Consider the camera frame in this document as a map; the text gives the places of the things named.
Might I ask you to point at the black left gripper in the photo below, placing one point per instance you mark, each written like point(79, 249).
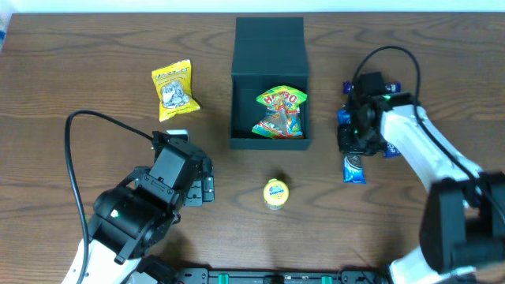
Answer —
point(203, 189)

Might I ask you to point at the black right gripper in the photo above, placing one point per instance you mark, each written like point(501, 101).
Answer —
point(351, 143)

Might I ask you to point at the blue Eclipse mint pack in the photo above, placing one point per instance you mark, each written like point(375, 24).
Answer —
point(391, 151)

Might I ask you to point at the blue Oreo cookie pack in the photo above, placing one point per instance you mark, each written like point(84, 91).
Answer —
point(352, 166)

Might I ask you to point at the yellow round gum container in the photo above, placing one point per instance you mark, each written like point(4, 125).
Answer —
point(276, 194)

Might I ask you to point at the Haribo gummy candy bag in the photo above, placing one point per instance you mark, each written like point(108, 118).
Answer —
point(281, 120)

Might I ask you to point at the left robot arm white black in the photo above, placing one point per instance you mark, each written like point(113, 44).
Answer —
point(135, 215)

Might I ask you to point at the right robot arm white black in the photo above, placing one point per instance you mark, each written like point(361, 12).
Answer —
point(462, 228)

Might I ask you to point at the Dairy Milk chocolate bar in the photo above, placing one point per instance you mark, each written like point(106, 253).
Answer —
point(390, 88)

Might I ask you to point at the yellow sunflower seed bag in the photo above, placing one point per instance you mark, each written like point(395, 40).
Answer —
point(173, 84)

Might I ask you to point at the dark green open box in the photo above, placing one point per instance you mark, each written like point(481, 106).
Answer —
point(268, 52)

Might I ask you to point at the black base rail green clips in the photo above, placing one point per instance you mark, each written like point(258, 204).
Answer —
point(276, 277)

